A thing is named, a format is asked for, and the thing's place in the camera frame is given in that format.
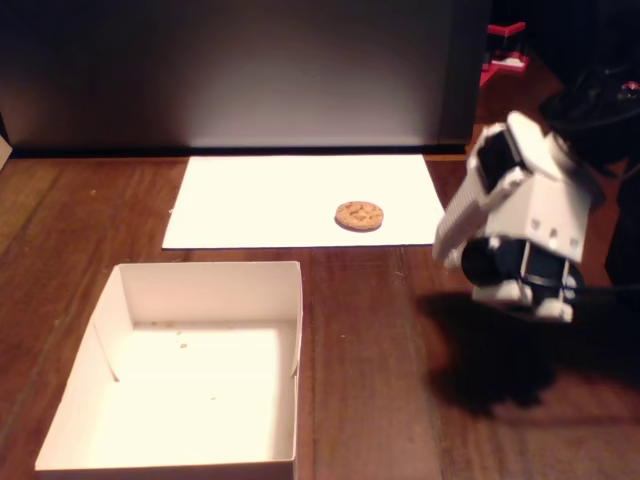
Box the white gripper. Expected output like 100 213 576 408
432 111 607 270

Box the round chocolate chip cookie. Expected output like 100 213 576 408
334 200 385 232

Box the white cardboard box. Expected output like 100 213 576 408
33 260 305 480

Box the red and black stand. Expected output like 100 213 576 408
479 21 531 90

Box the white paper sheet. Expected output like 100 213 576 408
160 154 446 250

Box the dark backdrop panel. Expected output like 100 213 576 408
0 0 492 155

